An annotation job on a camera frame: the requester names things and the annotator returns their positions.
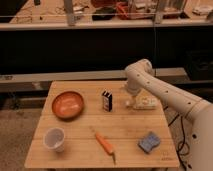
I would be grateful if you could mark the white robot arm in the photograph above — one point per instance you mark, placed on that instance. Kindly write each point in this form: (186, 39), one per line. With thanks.
(195, 109)

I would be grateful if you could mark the black standing eraser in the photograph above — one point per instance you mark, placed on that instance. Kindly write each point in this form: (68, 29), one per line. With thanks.
(107, 101)

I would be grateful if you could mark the orange bowl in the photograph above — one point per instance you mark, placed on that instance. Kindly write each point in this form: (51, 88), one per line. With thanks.
(68, 105)

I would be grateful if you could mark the orange toy carrot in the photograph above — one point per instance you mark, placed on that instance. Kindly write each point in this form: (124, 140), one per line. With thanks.
(106, 146)

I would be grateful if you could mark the blue sponge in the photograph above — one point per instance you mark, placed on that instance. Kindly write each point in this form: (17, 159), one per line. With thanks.
(149, 142)

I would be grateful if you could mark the black object on shelf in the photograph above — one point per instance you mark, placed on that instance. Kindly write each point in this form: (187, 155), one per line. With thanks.
(104, 13)

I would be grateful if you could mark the clear plastic cup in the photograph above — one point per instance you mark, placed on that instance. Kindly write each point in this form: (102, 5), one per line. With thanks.
(54, 139)

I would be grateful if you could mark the red object on shelf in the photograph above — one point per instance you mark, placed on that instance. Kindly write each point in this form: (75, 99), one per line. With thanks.
(123, 10)

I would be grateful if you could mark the metal shelf post left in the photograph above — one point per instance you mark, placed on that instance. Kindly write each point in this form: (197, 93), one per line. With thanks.
(68, 4)

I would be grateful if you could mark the metal shelf post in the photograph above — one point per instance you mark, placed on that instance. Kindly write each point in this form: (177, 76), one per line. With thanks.
(159, 12)
(68, 4)

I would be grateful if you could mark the metal shelf post right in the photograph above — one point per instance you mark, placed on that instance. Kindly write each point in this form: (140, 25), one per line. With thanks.
(159, 12)

